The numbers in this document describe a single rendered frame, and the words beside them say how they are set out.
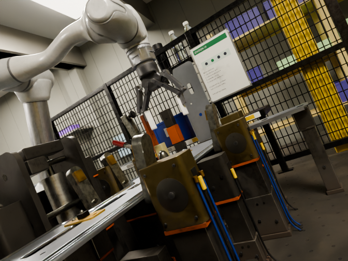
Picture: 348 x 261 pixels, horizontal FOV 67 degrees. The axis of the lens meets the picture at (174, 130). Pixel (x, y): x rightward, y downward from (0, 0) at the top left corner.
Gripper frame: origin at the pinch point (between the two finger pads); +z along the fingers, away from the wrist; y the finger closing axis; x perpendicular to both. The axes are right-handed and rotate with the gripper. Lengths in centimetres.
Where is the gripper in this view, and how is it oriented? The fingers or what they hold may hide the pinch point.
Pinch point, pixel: (168, 119)
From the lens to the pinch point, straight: 90.8
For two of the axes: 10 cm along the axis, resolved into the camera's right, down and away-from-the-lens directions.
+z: 4.0, 9.2, -0.1
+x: 4.3, -1.8, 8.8
